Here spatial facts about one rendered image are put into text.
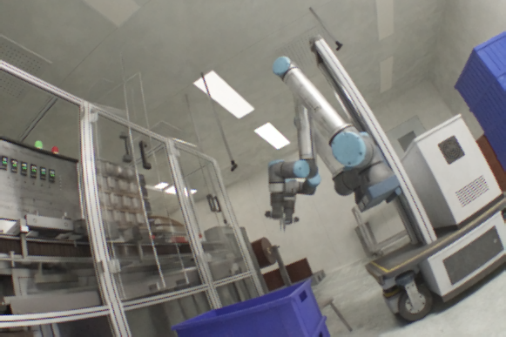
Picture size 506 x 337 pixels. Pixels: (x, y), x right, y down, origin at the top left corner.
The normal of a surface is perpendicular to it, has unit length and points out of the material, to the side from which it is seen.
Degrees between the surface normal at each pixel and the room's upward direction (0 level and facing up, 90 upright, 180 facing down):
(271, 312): 90
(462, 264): 90
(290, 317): 90
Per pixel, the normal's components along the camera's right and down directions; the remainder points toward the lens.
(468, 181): -0.28, -0.32
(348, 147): -0.58, -0.05
